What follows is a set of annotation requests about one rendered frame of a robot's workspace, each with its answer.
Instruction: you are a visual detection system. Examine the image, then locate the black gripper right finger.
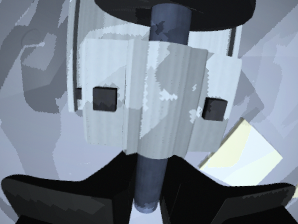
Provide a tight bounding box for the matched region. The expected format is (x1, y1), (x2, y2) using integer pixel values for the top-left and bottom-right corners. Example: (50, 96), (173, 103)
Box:
(160, 155), (297, 224)

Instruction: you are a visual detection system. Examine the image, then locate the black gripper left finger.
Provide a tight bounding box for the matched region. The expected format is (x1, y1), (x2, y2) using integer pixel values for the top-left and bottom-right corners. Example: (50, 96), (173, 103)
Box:
(0, 151), (138, 224)

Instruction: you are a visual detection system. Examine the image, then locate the blue-grey metal shaft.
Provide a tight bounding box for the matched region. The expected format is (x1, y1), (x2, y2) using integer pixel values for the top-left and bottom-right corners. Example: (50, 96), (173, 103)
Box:
(134, 3), (192, 213)

